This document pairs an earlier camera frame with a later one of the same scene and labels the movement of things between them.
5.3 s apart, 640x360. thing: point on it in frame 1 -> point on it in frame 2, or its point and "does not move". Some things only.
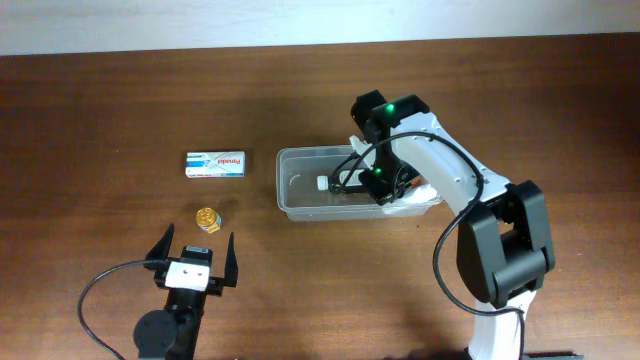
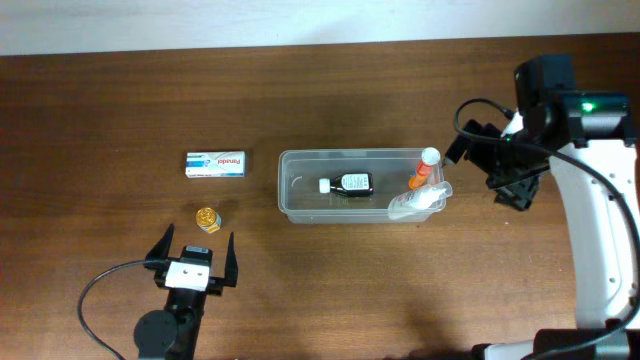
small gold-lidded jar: (208, 220) does not move
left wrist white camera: (185, 275) does not move
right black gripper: (364, 181) -> (513, 176)
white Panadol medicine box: (217, 164) does not move
